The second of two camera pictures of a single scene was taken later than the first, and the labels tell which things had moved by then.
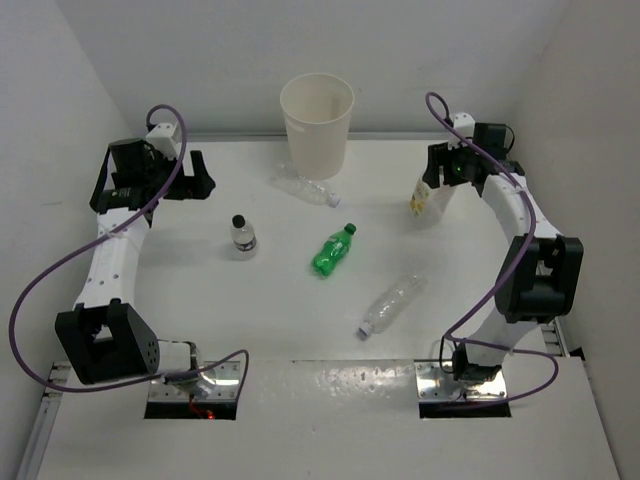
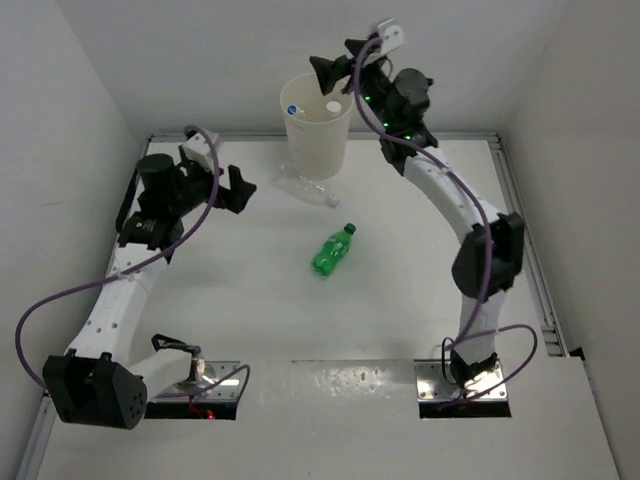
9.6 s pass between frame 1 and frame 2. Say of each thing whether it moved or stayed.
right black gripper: moved
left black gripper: moved
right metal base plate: stayed
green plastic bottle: stayed
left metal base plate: stayed
